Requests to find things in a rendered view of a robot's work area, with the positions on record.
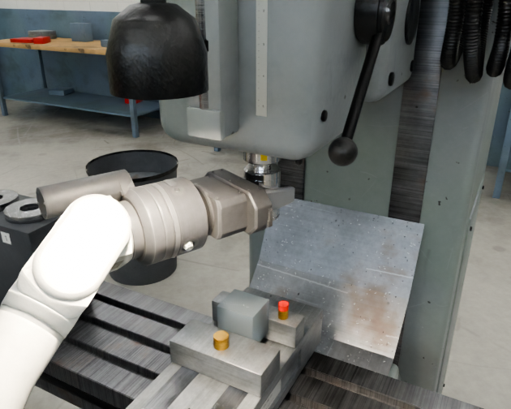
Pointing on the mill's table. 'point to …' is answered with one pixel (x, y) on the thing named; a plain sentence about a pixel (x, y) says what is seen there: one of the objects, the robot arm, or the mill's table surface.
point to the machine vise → (293, 344)
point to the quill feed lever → (377, 31)
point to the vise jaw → (203, 335)
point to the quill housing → (286, 78)
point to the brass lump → (221, 340)
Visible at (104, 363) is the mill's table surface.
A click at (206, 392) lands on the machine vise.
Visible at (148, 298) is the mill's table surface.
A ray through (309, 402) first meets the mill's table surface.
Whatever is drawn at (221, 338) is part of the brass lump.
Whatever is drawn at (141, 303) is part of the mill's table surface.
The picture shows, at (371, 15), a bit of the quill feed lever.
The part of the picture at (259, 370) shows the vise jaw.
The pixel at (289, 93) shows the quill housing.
